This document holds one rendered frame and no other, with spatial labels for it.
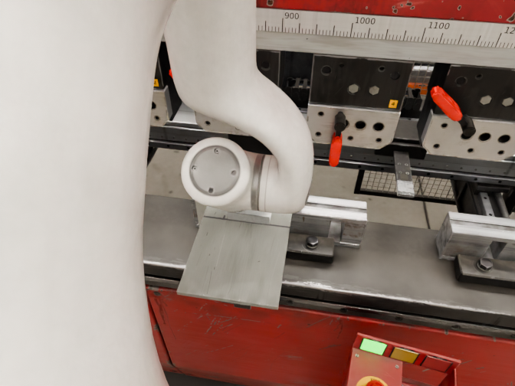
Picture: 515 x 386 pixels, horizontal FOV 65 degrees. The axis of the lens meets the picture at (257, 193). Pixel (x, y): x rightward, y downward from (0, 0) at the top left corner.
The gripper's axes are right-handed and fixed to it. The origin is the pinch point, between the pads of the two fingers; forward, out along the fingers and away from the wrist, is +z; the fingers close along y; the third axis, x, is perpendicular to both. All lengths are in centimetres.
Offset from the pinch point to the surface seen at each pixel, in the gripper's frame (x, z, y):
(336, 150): -8.6, -9.2, -15.2
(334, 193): -18, 155, -27
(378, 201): -17, 153, -51
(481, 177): -14, 33, -56
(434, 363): 28.2, 9.2, -40.2
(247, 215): 3.9, 2.8, 0.1
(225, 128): -11.1, -6.6, 4.8
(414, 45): -22.8, -19.7, -23.9
